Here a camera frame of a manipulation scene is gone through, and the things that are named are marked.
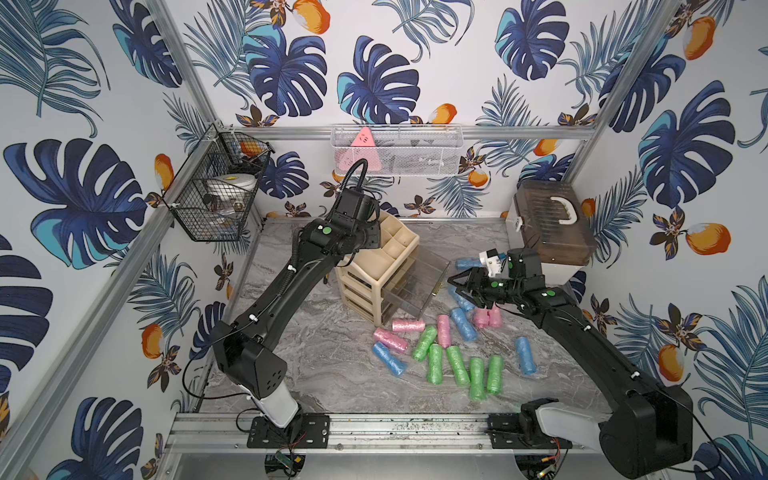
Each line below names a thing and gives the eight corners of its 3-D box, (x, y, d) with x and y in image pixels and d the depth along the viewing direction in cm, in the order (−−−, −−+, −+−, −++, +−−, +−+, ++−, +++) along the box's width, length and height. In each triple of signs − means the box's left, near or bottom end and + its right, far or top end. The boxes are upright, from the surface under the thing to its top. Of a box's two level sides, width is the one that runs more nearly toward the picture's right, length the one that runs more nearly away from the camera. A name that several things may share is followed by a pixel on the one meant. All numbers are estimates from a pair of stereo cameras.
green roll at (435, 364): (426, 383, 84) (427, 380, 82) (428, 345, 91) (429, 342, 89) (441, 385, 84) (442, 382, 82) (441, 347, 91) (442, 344, 89)
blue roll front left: (370, 350, 89) (370, 347, 88) (379, 342, 91) (379, 338, 89) (399, 379, 84) (399, 376, 82) (407, 369, 86) (408, 366, 84)
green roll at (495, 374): (486, 392, 83) (488, 389, 81) (488, 355, 89) (490, 352, 87) (499, 396, 82) (502, 393, 80) (501, 359, 88) (503, 356, 87)
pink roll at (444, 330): (439, 348, 90) (440, 345, 89) (436, 317, 97) (437, 314, 95) (452, 348, 90) (454, 345, 89) (448, 317, 97) (449, 314, 95)
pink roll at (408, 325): (392, 331, 93) (392, 327, 91) (392, 324, 94) (392, 320, 92) (425, 331, 93) (425, 327, 91) (424, 324, 94) (425, 320, 92)
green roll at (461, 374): (457, 388, 83) (458, 386, 81) (446, 349, 90) (447, 347, 88) (470, 386, 83) (472, 384, 81) (458, 347, 90) (459, 345, 88)
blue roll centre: (467, 344, 91) (468, 341, 89) (447, 314, 97) (448, 311, 95) (477, 339, 92) (479, 336, 90) (457, 309, 98) (458, 306, 96)
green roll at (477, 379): (470, 399, 81) (472, 397, 79) (469, 360, 88) (471, 356, 86) (483, 401, 81) (486, 399, 79) (481, 361, 88) (483, 358, 86)
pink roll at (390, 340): (372, 338, 91) (371, 335, 90) (377, 329, 93) (377, 326, 92) (404, 355, 88) (405, 352, 86) (409, 345, 90) (409, 342, 88)
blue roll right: (522, 374, 86) (526, 370, 84) (515, 339, 92) (518, 335, 90) (533, 375, 86) (537, 371, 83) (525, 340, 92) (529, 336, 90)
